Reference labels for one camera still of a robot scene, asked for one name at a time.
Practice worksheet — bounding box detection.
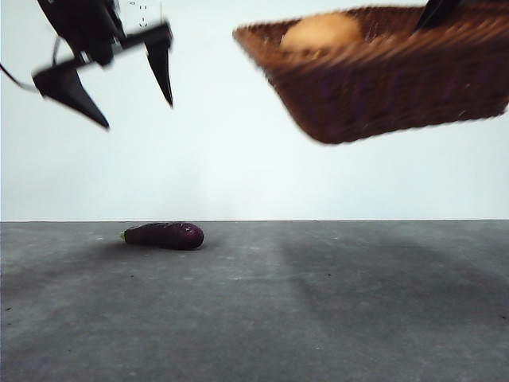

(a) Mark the brown wicker basket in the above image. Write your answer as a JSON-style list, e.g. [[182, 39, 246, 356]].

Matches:
[[232, 4, 509, 145]]

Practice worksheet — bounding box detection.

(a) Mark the brown potato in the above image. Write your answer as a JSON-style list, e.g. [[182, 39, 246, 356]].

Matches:
[[280, 13, 363, 53]]

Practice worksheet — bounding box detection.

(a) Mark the purple eggplant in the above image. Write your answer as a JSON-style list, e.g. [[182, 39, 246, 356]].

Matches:
[[120, 221, 205, 251]]

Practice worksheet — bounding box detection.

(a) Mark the white wall socket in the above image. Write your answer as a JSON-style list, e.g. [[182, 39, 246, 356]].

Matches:
[[126, 0, 163, 29]]

